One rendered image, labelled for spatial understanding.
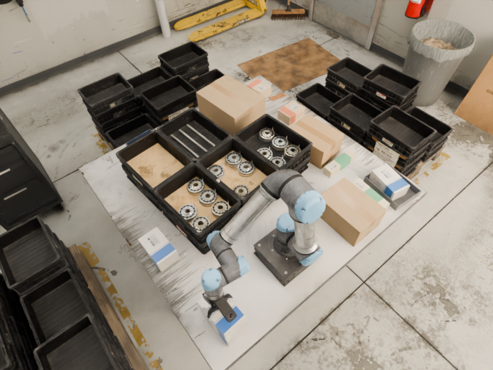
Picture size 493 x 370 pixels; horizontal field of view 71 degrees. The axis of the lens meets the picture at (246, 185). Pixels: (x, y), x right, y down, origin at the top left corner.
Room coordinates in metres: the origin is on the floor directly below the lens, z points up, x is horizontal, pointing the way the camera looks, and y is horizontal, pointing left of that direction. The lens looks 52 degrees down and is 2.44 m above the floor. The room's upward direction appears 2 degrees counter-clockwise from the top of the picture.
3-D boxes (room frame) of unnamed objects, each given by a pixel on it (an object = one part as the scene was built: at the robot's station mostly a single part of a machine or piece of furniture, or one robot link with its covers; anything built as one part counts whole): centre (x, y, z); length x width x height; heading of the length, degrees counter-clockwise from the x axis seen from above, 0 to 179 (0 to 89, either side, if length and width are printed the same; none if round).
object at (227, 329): (0.51, 0.14, 0.84); 0.20 x 0.12 x 0.09; 40
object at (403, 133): (1.93, -1.21, 0.37); 0.40 x 0.30 x 0.45; 37
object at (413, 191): (1.27, -0.89, 0.73); 0.27 x 0.20 x 0.05; 31
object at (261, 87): (2.26, -0.13, 0.74); 0.16 x 0.12 x 0.07; 43
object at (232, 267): (0.59, 0.07, 1.15); 0.11 x 0.11 x 0.08; 29
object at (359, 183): (1.20, -0.74, 0.73); 0.24 x 0.06 x 0.06; 34
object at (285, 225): (0.86, -0.20, 0.97); 0.13 x 0.12 x 0.14; 29
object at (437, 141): (2.17, -1.54, 0.26); 0.40 x 0.30 x 0.23; 37
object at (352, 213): (1.06, -0.57, 0.78); 0.30 x 0.22 x 0.16; 37
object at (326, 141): (1.63, -0.46, 0.78); 0.30 x 0.22 x 0.16; 44
